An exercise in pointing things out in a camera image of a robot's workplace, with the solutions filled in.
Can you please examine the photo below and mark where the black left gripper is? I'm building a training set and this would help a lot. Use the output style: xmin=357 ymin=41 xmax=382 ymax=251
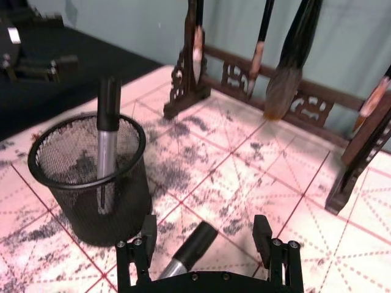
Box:
xmin=0 ymin=16 xmax=79 ymax=84

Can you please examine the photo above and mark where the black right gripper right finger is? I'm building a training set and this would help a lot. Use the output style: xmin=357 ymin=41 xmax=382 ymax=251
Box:
xmin=253 ymin=214 xmax=305 ymax=293

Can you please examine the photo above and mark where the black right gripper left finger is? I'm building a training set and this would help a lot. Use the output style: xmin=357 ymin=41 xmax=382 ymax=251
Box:
xmin=115 ymin=214 xmax=158 ymax=286

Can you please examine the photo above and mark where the black table cloth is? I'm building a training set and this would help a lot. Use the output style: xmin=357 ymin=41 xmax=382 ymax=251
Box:
xmin=0 ymin=16 xmax=167 ymax=142

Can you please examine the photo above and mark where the black mesh pen cup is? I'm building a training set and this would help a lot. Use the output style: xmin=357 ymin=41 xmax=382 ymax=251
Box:
xmin=27 ymin=112 xmax=153 ymax=248

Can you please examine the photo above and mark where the ink-stained gridded calligraphy mat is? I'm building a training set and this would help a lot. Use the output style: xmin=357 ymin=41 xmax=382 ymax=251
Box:
xmin=0 ymin=63 xmax=391 ymax=293

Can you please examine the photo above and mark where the dark carved wooden brush rack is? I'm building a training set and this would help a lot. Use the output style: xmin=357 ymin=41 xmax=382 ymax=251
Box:
xmin=163 ymin=0 xmax=391 ymax=216

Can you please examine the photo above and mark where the thin white-tipped calligraphy brush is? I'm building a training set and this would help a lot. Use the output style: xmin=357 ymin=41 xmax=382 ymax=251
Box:
xmin=189 ymin=0 xmax=206 ymax=84

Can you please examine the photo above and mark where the large thick bristled calligraphy brush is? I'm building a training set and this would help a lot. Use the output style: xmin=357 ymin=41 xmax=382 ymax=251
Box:
xmin=263 ymin=0 xmax=324 ymax=121

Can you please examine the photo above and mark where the thin orange-tipped calligraphy brush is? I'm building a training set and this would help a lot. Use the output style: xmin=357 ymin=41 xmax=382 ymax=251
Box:
xmin=351 ymin=65 xmax=391 ymax=132

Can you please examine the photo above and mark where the thin brown-tipped calligraphy brush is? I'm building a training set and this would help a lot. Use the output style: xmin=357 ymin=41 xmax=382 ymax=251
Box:
xmin=246 ymin=0 xmax=276 ymax=96

